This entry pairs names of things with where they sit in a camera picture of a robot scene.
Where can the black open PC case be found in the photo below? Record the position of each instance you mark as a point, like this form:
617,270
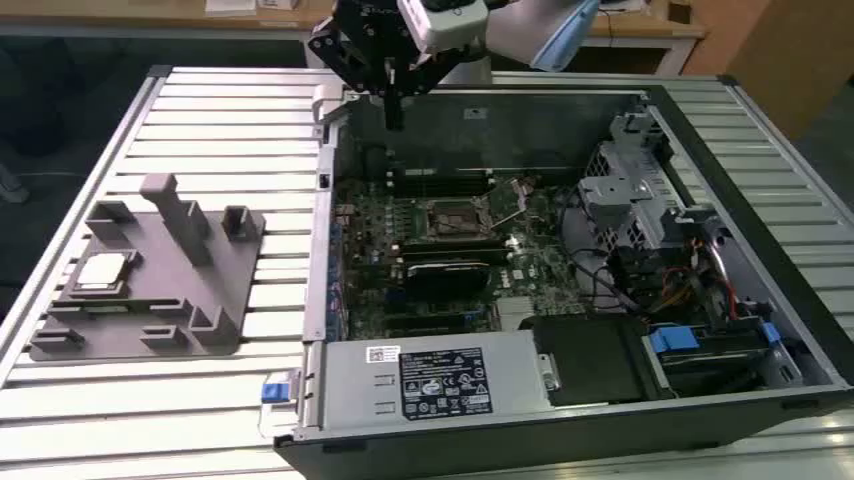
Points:
468,450

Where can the grey parts rack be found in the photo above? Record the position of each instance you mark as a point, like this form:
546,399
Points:
167,280

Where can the black RAM slot bank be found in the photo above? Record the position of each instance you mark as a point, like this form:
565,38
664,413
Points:
434,182
454,250

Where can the black power supply label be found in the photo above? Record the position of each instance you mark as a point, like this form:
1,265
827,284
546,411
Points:
444,382

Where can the black expansion slot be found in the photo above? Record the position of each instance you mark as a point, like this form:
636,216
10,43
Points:
421,325

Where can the wooden cabinet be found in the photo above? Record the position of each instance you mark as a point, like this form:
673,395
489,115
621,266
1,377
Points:
795,60

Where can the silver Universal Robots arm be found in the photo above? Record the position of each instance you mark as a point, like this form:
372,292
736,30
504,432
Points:
564,40

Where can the green RAM stick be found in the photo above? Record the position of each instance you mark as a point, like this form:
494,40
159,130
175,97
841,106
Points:
137,303

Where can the green motherboard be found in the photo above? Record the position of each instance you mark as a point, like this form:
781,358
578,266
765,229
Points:
548,260

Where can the silver CPU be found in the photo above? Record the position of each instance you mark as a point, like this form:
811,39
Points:
103,270

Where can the blue case latch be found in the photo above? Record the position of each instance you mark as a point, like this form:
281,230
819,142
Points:
277,392

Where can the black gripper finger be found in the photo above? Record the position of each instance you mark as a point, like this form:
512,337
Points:
428,75
334,50

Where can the grey metal stand foot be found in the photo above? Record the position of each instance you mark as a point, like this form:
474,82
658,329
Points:
13,187

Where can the wooden desk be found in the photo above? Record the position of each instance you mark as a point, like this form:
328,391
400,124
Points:
234,22

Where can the small dark box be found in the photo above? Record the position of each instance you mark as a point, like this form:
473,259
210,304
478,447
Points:
680,12

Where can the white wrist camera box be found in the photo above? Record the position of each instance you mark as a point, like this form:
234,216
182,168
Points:
448,25

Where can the hard disk in blue carrier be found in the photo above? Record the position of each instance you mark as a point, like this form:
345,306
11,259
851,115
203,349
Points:
670,342

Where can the white paper box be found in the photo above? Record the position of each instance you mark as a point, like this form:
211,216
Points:
230,5

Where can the silver chipset heatsink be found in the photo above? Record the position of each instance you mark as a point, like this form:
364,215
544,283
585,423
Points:
516,312

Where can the silver metal disk bay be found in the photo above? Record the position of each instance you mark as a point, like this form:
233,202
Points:
614,192

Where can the black graphics card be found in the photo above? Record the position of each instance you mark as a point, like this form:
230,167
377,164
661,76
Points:
448,282

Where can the CPU socket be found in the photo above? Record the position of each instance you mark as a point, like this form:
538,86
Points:
461,220

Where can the silver power supply unit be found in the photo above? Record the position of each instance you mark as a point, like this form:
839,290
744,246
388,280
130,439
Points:
354,385

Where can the blue plastic clip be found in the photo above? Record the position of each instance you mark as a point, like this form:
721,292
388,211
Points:
771,334

